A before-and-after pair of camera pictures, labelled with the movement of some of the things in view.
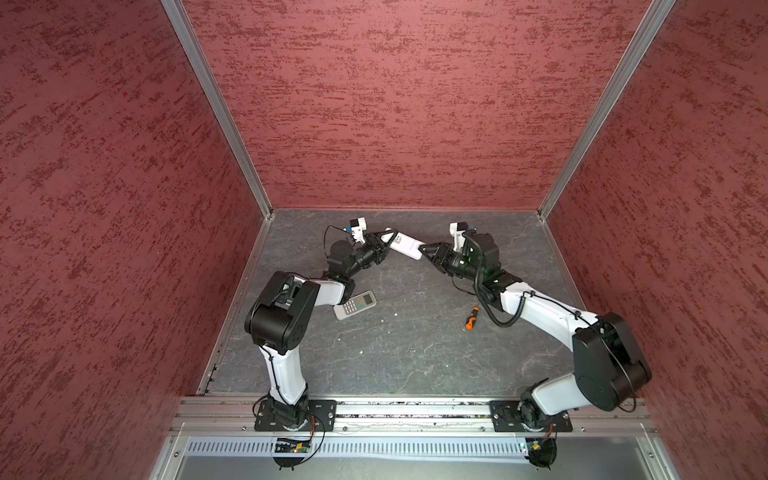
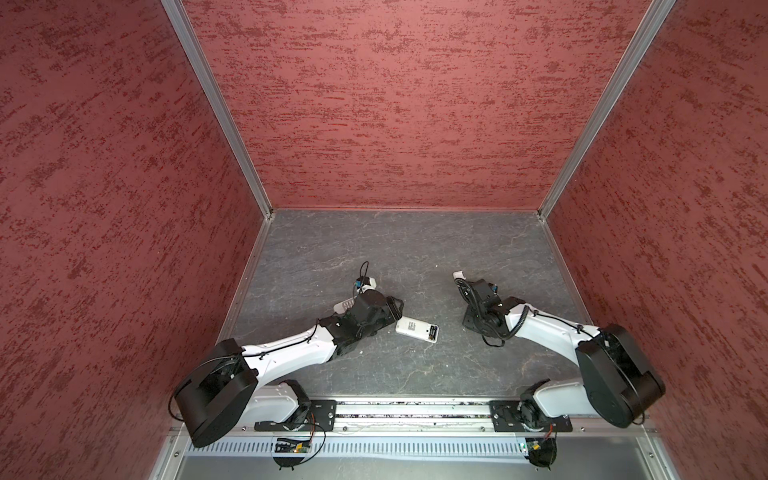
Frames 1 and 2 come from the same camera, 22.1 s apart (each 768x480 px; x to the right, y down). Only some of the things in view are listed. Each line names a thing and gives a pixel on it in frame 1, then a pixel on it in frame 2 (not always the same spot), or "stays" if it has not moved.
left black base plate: (320, 416) stays
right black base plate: (510, 416) stays
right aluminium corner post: (638, 45) stays
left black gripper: (373, 239) → (392, 313)
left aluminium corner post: (189, 39) stays
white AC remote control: (404, 243) → (418, 329)
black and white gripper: (358, 226) → (364, 284)
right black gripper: (437, 260) → (467, 322)
